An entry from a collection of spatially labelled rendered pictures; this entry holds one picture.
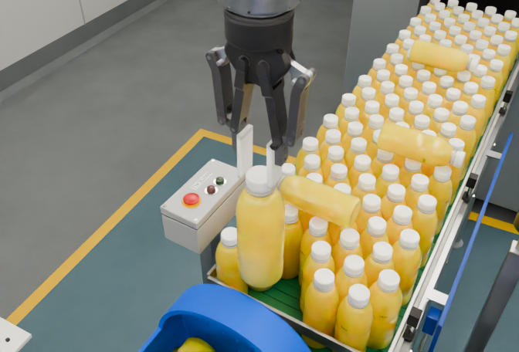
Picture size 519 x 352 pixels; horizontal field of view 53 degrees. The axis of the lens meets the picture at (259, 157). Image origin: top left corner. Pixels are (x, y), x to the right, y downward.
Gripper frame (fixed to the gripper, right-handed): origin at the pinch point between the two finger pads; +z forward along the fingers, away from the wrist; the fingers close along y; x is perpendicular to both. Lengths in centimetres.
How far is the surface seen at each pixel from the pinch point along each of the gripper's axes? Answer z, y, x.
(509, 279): 44, 37, 40
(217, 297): 24.6, -4.2, -5.9
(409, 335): 56, 22, 26
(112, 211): 144, -137, 88
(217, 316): 24.3, -2.1, -9.0
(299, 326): 50, 2, 12
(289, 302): 57, -4, 21
